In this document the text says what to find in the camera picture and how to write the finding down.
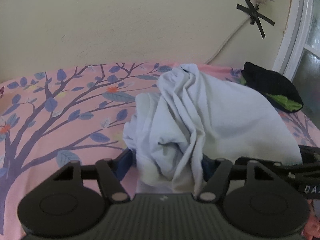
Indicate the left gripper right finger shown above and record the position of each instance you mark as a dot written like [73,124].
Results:
[216,175]

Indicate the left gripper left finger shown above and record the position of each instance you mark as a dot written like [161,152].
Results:
[110,173]

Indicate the white cloth garment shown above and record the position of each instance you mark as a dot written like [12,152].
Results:
[195,115]

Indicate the pink floral bed sheet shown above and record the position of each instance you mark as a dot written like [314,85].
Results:
[56,126]

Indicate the black and green folded garment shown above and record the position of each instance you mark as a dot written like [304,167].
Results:
[279,90]

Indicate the white window frame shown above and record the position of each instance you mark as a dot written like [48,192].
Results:
[295,39]

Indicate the black tape cross on wall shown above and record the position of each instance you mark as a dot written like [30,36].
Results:
[255,16]

